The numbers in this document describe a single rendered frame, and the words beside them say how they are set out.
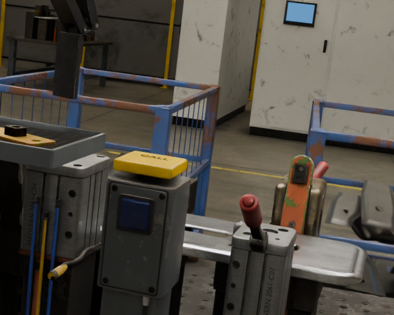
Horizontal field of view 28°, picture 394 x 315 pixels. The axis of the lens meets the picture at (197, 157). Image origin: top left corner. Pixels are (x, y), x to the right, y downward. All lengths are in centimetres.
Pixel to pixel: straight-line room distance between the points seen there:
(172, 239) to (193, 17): 825
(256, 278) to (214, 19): 808
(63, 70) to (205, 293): 99
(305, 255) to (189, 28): 797
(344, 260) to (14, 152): 52
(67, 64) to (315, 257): 44
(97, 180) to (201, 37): 800
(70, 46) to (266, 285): 35
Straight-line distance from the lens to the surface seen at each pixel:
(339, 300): 185
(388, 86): 894
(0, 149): 77
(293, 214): 123
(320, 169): 139
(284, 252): 91
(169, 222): 76
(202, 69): 898
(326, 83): 892
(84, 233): 100
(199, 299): 173
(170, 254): 78
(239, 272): 93
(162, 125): 294
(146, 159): 78
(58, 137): 86
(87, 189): 98
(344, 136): 284
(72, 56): 86
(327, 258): 110
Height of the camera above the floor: 131
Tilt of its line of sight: 10 degrees down
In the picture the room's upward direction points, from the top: 7 degrees clockwise
